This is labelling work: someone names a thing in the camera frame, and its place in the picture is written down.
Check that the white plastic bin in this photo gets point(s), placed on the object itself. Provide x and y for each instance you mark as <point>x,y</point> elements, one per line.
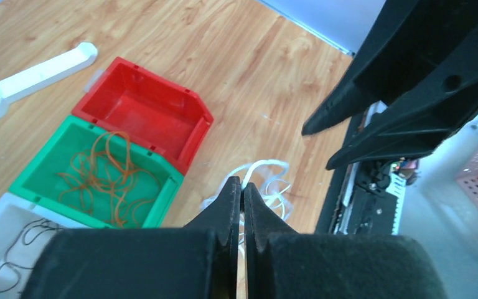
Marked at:
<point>25,229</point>

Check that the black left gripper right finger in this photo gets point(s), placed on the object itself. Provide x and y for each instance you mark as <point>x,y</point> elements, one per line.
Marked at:
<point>282,263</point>

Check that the green plastic bin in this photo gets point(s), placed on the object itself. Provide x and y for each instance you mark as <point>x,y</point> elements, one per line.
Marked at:
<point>99,178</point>

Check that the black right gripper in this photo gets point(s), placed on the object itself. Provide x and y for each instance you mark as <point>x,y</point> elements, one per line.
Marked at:
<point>421,59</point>

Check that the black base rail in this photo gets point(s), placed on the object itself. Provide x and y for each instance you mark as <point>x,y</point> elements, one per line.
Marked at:
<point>363,198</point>

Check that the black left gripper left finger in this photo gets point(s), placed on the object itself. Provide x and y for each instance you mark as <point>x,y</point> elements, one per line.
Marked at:
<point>198,260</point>

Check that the red plastic bin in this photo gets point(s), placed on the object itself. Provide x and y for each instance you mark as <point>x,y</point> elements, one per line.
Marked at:
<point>157,114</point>

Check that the white stand with metal pole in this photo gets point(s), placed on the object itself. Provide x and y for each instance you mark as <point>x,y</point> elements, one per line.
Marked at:
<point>44,74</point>

